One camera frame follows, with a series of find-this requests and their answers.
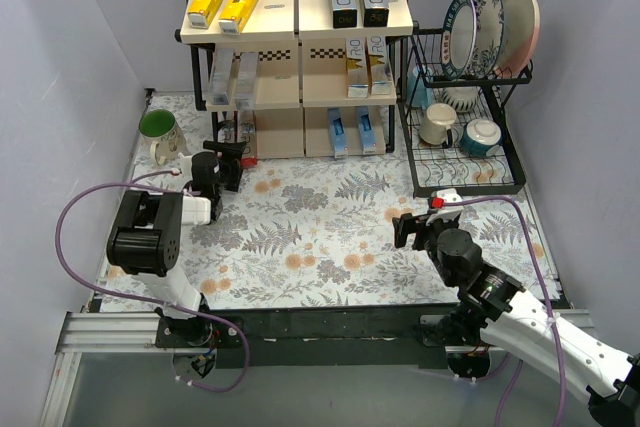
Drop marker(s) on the silver RO toothpaste box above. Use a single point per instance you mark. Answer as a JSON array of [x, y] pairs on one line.
[[379, 66]]

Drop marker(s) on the teal rimmed plate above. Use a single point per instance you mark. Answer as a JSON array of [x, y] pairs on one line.
[[458, 38]]

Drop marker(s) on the green floral mug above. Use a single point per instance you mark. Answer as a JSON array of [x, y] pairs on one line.
[[163, 135]]

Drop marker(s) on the small yellow box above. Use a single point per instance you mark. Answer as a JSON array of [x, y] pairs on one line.
[[235, 16]]

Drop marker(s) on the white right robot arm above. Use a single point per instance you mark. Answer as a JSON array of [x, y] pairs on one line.
[[499, 310]]

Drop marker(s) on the light blue mug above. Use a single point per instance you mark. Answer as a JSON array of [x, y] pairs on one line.
[[419, 94]]

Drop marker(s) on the white bowl blue pattern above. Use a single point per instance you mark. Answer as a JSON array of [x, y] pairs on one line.
[[461, 99]]

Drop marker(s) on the brown red toothpaste box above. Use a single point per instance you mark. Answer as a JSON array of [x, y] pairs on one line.
[[226, 123]]

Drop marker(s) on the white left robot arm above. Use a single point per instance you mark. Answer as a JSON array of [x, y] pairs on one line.
[[145, 237]]

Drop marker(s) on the silver striped toothpaste box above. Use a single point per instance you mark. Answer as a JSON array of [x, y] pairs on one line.
[[219, 89]]

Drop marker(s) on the black wire dish rack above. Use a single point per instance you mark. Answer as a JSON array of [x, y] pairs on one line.
[[434, 167]]

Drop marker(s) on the silver white toothpaste box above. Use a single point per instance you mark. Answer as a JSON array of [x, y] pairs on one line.
[[246, 83]]

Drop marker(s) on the light blue toothpaste box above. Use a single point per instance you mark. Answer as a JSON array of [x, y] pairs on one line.
[[337, 134]]

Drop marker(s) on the pink beige plate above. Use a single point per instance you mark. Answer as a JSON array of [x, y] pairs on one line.
[[522, 25]]

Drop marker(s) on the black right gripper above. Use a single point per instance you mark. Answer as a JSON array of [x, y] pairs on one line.
[[413, 231]]

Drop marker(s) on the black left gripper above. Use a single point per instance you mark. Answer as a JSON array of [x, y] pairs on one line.
[[232, 167]]

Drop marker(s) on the blue floral plate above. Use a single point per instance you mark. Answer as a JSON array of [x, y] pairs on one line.
[[489, 33]]

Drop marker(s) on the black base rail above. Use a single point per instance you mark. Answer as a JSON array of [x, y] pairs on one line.
[[422, 334]]

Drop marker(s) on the beige three-tier shelf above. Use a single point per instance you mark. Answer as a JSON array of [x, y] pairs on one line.
[[301, 75]]

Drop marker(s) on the cream mug black handle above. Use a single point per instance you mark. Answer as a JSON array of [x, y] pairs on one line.
[[437, 125]]

